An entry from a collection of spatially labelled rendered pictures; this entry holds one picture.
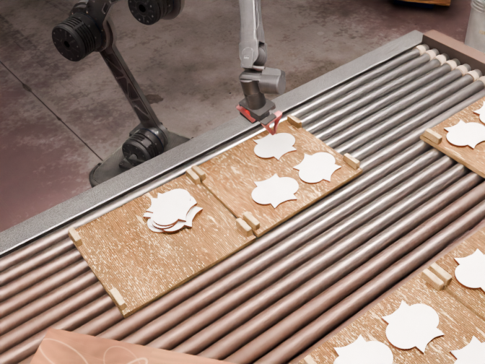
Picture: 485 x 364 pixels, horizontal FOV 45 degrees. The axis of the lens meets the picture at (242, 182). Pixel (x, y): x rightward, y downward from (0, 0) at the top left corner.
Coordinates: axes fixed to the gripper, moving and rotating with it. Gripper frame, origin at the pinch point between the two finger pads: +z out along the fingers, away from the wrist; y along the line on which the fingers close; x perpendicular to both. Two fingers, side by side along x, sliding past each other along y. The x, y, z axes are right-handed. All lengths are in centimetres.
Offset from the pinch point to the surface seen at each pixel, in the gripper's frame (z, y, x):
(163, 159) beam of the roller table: 7.7, 22.9, 26.4
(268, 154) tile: 10.7, -1.2, 1.7
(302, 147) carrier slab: 13.8, -5.0, -8.9
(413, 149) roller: 21.7, -28.1, -34.5
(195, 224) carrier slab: 5.4, -9.5, 36.0
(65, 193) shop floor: 90, 139, 50
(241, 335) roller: 7, -45, 48
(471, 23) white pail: 126, 82, -221
